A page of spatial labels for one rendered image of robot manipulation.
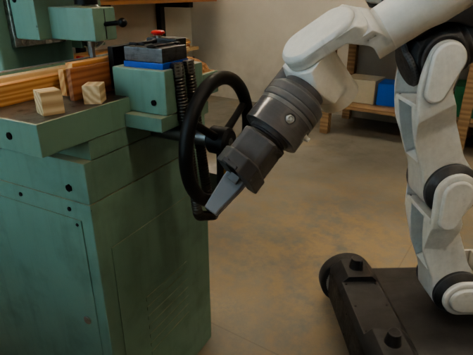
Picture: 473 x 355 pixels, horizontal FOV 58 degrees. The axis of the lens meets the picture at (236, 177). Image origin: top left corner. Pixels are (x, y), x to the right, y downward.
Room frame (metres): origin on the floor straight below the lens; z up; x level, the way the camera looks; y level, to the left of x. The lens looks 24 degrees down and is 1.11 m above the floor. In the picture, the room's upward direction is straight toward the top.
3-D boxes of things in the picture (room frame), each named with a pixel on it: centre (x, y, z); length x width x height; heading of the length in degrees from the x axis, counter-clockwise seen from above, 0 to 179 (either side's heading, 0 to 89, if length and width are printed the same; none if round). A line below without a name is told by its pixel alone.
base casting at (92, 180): (1.09, 0.44, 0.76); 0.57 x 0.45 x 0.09; 62
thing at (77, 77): (0.96, 0.27, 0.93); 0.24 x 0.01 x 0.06; 152
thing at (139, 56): (0.94, 0.16, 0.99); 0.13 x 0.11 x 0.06; 152
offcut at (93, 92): (0.85, 0.28, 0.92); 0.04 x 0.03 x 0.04; 2
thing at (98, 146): (1.01, 0.28, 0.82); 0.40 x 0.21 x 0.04; 152
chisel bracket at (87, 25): (1.04, 0.35, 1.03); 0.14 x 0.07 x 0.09; 62
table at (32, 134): (0.98, 0.24, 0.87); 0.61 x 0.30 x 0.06; 152
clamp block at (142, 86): (0.94, 0.17, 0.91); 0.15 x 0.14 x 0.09; 152
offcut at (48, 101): (0.76, 0.34, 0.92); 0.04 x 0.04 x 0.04; 41
